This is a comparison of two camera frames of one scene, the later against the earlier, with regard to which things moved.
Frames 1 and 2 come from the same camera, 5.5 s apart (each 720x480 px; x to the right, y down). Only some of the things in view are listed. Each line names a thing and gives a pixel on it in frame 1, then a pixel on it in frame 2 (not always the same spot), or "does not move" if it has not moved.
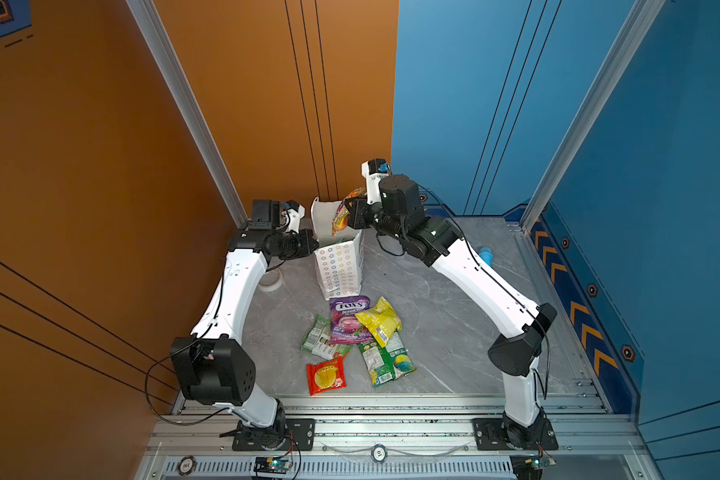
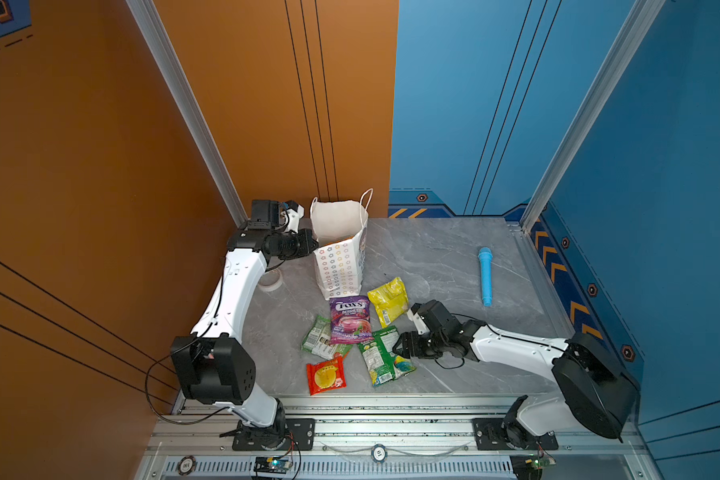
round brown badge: (186, 465) does not move
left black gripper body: (293, 246) does not move
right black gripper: (358, 212) -> (410, 350)
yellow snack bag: (382, 321) -> (390, 301)
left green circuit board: (272, 465) does not move
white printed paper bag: (338, 256) does not move
